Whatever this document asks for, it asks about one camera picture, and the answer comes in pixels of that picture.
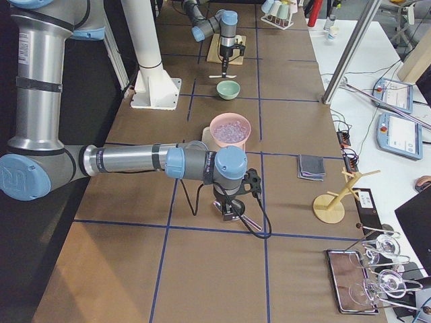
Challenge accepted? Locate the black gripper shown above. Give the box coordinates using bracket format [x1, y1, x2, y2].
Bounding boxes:
[213, 189, 245, 221]
[219, 45, 246, 75]

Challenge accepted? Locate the metal ice scoop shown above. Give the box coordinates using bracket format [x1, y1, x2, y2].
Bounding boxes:
[213, 201, 263, 232]

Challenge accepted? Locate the white plastic spoon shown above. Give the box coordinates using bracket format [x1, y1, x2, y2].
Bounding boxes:
[208, 75, 237, 79]

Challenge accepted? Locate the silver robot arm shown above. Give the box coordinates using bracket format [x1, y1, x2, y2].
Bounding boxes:
[182, 0, 246, 78]
[1, 1, 251, 220]

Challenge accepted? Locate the mint green bowl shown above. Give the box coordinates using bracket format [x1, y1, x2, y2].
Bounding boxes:
[216, 80, 240, 100]

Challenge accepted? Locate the pink bowl of ice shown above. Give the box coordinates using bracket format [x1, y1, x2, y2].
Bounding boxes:
[209, 112, 251, 150]

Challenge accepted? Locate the bamboo cutting board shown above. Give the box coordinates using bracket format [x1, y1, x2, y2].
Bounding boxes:
[206, 34, 246, 65]

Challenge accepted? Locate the cup rack with cups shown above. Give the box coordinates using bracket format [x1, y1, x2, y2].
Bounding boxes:
[261, 0, 298, 30]

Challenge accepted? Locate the beige serving tray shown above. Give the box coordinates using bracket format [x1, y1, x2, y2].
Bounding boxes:
[201, 127, 248, 151]

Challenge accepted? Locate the folded grey cloth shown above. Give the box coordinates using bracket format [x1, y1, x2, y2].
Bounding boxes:
[297, 155, 326, 181]

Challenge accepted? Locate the red bottle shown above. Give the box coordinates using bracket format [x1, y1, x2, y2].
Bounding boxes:
[308, 0, 323, 27]

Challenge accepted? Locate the wooden mug tree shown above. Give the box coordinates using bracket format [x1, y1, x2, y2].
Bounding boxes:
[312, 168, 380, 224]

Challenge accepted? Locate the paper cup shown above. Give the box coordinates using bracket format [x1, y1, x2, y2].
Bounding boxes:
[327, 26, 339, 41]

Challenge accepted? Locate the black glass tray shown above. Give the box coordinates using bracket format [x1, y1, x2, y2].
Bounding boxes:
[325, 249, 379, 316]

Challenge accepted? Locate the far teach pendant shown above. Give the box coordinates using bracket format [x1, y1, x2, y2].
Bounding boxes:
[372, 77, 413, 114]

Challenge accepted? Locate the teach pendant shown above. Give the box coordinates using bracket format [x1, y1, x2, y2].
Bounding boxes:
[376, 113, 423, 160]
[372, 77, 413, 114]

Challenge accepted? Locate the near teach pendant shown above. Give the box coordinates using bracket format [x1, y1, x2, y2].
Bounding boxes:
[376, 113, 423, 160]

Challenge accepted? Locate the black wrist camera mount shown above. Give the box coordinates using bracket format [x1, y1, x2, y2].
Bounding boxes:
[243, 168, 262, 199]

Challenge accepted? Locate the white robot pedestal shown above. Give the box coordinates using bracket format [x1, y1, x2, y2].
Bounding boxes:
[121, 0, 182, 110]

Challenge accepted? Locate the aluminium frame post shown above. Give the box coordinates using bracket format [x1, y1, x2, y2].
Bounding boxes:
[322, 0, 381, 105]

